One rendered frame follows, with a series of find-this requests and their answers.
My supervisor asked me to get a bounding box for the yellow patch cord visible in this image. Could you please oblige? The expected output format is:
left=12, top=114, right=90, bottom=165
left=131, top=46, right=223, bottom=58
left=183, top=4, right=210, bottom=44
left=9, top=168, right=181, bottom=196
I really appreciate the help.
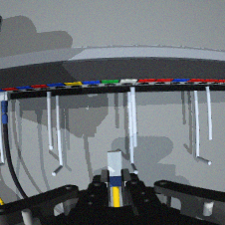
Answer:
left=0, top=187, right=119, bottom=207

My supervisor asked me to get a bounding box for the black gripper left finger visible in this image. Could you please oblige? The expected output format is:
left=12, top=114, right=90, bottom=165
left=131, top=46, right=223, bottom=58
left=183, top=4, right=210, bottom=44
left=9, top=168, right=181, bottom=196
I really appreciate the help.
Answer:
left=0, top=169, right=111, bottom=225

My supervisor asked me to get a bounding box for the black cable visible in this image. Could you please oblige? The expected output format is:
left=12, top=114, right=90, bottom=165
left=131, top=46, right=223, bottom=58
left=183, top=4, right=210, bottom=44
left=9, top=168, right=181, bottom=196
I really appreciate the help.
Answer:
left=2, top=113, right=28, bottom=198

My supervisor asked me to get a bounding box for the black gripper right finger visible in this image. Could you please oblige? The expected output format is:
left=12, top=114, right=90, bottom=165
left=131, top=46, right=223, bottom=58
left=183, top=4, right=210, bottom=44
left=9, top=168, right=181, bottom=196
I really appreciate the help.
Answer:
left=120, top=168, right=225, bottom=225

